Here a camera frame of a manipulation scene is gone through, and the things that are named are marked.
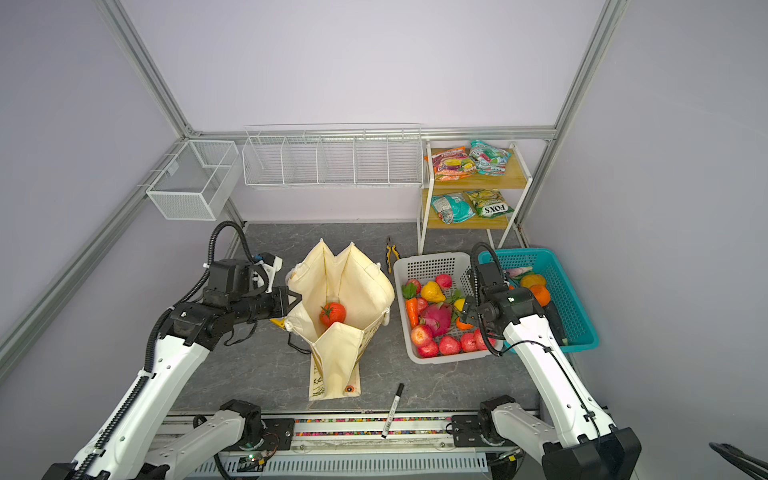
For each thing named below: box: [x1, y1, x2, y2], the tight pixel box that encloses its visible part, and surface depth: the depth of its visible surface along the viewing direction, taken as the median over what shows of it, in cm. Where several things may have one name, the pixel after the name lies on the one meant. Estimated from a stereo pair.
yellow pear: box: [420, 281, 447, 303], surface depth 96 cm
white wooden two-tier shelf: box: [418, 140, 533, 255], surface depth 91 cm
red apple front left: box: [418, 341, 439, 358], surface depth 84 cm
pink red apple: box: [411, 324, 433, 348], surface depth 81 cm
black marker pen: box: [381, 383, 405, 439], surface depth 79 cm
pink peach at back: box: [435, 273, 453, 290], surface depth 100 cm
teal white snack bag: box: [431, 192, 476, 225], surface depth 101 cm
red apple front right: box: [460, 329, 488, 352], surface depth 84 cm
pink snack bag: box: [432, 146, 477, 182], surface depth 86 cm
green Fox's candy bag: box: [464, 189, 515, 220], surface depth 103 cm
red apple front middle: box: [438, 335, 460, 355], surface depth 84 cm
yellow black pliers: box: [385, 236, 401, 274], surface depth 114 cm
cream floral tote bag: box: [284, 239, 396, 401], surface depth 82 cm
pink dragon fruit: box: [419, 303, 453, 338], surface depth 86 cm
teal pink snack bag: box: [469, 140, 512, 176], surface depth 89 cm
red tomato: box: [320, 302, 347, 327], surface depth 90 cm
